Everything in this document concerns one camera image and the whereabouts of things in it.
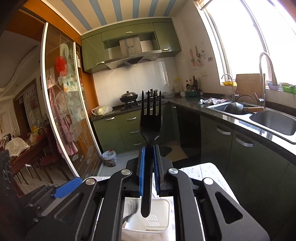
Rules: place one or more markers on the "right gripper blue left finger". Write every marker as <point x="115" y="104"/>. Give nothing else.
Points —
<point x="141" y="164"/>

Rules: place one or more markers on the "white plastic bag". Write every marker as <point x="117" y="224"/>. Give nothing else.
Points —
<point x="101" y="110"/>

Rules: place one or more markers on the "stainless steel sink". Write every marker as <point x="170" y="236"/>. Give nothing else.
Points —
<point x="275" y="122"/>

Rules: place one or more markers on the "crumpled dish cloth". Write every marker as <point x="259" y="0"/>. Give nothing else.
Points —
<point x="212" y="101"/>

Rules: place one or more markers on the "gas stove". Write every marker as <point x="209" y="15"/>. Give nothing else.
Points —
<point x="135" y="103"/>

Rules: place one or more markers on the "red checkered apron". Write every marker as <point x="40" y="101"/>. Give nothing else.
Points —
<point x="61" y="115"/>

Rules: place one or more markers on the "black pan in sink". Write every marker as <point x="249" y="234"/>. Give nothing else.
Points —
<point x="239" y="109"/>

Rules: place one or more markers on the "black wok with lid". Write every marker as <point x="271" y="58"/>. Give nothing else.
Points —
<point x="129" y="97"/>

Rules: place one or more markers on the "green bowl on windowsill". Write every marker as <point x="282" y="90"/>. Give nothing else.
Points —
<point x="288" y="88"/>

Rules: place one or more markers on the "sauce bottles on counter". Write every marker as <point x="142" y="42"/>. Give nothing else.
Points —
<point x="192" y="85"/>

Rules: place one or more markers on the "small black pot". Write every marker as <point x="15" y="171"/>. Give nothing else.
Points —
<point x="150" y="93"/>

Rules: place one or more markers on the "wooden cutting board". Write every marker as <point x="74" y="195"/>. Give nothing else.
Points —
<point x="248" y="84"/>

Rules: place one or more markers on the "white plastic spoon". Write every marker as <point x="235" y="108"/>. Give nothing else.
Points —
<point x="131" y="208"/>

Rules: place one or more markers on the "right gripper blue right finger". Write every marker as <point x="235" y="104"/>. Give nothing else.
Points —
<point x="157" y="168"/>

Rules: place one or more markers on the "glass sliding door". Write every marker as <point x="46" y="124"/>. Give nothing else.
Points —
<point x="59" y="62"/>

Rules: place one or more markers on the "green upper cabinets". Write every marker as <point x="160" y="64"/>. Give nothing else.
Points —
<point x="93" y="50"/>

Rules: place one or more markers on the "black plastic fork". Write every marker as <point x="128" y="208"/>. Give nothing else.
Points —
<point x="150" y="127"/>

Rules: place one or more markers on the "white plastic utensil holder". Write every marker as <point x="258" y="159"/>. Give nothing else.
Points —
<point x="154" y="227"/>

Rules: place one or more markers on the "white floral tablecloth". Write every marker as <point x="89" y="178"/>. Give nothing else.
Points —
<point x="198" y="172"/>

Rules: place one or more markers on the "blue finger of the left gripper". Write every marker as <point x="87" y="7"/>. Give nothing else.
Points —
<point x="67" y="188"/>

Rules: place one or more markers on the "steel range hood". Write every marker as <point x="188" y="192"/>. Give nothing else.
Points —
<point x="131" y="50"/>

